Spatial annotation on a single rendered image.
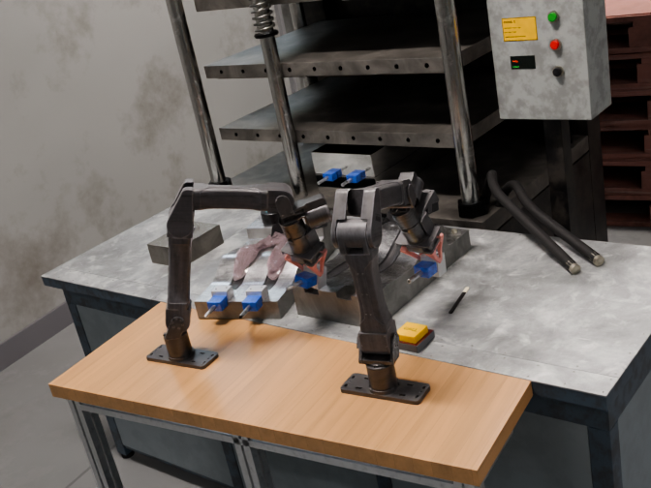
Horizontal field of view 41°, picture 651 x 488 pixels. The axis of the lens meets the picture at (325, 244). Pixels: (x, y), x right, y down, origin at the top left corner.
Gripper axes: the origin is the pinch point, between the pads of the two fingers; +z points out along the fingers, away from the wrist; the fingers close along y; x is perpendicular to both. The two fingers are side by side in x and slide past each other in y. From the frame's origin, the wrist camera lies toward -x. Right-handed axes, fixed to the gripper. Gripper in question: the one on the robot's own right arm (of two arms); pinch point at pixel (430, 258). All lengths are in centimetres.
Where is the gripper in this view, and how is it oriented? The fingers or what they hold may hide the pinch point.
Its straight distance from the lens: 221.0
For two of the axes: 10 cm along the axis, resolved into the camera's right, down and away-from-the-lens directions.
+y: -7.8, -0.9, 6.2
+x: -4.5, 7.7, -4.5
